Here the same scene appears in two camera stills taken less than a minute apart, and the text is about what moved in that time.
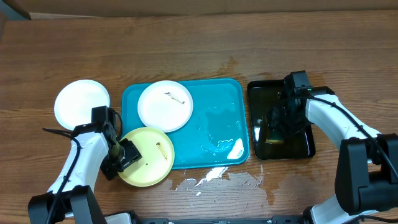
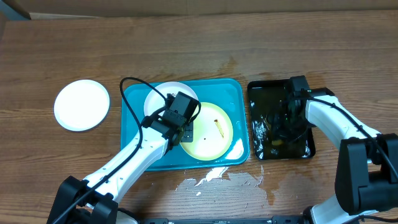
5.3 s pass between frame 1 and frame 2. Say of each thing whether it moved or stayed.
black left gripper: moved
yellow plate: moved
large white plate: stayed
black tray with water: stayed
